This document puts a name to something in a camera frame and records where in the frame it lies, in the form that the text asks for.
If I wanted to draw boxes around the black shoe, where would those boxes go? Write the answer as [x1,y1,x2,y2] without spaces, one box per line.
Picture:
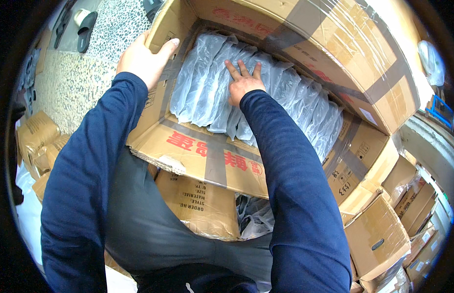
[142,0,164,22]

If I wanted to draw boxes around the heap of wrapped brown cartons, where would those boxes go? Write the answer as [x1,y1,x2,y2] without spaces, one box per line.
[16,111,72,203]

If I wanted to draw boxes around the black slipper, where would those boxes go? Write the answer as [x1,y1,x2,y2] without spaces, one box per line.
[77,11,99,54]
[53,8,72,50]

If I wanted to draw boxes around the pile of black slippers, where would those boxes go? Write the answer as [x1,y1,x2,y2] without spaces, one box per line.
[22,48,41,112]

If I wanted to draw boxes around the white plastic bag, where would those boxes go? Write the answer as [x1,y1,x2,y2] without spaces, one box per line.
[417,40,446,87]

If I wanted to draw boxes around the brown carton with black print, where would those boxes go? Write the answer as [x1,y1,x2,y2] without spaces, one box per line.
[154,168,243,242]

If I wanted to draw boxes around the brown carton with handle hole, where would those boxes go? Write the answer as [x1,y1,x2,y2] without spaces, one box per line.
[344,193,411,282]

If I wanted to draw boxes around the blue crate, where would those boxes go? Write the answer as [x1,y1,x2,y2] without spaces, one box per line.
[425,94,454,129]

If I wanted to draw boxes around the flat cardboard piece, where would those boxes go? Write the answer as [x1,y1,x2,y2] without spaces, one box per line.
[34,27,52,76]

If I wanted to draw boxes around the large taped carton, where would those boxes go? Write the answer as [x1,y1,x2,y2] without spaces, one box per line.
[126,0,423,225]

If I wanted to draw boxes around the person's right hand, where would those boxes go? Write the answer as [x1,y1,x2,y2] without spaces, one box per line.
[224,60,267,108]

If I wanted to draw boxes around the white slipper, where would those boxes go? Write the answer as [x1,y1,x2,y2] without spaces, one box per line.
[73,9,90,27]

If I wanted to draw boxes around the stack of brown cartons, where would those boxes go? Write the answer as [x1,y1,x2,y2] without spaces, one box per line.
[381,155,447,293]

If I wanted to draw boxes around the row of clear plastic packets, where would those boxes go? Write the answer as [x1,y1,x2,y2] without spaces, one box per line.
[169,31,344,162]

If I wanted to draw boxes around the white plastic sheet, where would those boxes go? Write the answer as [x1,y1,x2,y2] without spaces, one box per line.
[14,171,43,266]

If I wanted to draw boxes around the person's body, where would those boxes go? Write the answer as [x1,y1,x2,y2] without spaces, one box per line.
[40,172,353,293]

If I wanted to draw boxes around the person's left hand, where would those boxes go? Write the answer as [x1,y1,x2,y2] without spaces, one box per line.
[116,31,180,91]

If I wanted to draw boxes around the crumpled clear plastic bag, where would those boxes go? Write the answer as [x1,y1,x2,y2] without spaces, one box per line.
[236,193,275,241]

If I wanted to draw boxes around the person's legs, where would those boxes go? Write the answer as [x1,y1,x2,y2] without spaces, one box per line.
[104,146,274,284]

